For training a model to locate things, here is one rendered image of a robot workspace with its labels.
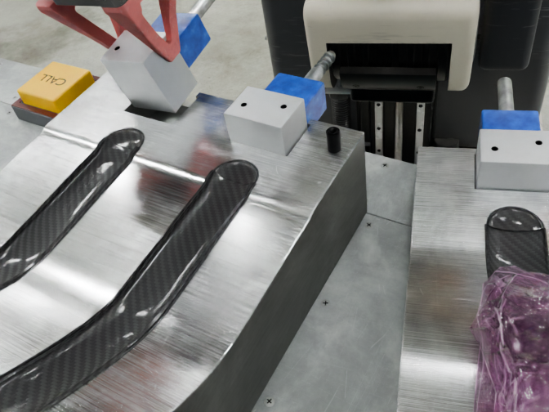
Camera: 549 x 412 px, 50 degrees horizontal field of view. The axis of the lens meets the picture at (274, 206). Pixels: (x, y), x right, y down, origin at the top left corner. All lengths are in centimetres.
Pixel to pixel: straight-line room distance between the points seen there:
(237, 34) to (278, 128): 196
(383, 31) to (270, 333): 50
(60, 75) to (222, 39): 168
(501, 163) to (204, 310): 23
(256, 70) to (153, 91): 167
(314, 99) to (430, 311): 20
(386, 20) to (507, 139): 37
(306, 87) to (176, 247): 17
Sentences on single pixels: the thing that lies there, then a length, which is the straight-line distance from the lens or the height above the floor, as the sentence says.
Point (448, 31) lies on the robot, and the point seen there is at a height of 77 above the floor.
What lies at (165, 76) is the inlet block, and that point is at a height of 93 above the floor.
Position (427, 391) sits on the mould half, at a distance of 31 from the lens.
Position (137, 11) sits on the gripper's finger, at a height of 99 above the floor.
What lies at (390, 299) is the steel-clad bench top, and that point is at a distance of 46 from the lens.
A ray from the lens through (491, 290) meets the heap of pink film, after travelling 36.
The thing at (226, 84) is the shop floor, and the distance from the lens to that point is 210.
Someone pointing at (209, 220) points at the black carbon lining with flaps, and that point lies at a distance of 41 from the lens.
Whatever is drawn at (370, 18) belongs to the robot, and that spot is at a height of 79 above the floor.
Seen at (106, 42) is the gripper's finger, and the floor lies 95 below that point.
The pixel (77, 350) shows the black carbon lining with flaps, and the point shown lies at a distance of 37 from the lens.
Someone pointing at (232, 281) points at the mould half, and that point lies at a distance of 37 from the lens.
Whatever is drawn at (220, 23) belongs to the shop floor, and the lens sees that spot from 247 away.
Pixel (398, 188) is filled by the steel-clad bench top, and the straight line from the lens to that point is 53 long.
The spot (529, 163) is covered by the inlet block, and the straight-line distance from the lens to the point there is 44.
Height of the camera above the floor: 118
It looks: 47 degrees down
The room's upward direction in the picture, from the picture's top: 12 degrees counter-clockwise
